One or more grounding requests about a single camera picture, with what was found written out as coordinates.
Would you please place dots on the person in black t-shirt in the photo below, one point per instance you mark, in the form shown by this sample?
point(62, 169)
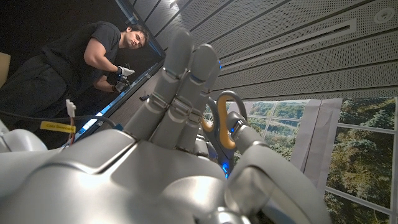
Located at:
point(77, 46)

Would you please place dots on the printed forest window backdrop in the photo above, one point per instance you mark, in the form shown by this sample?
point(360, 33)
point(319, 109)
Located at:
point(357, 155)

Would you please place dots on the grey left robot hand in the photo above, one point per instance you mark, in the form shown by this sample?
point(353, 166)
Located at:
point(214, 152)

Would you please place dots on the white gloved person hand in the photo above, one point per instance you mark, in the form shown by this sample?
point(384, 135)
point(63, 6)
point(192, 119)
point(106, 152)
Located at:
point(126, 71)
point(120, 86)

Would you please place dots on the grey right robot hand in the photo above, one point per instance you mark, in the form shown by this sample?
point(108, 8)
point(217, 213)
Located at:
point(140, 186)

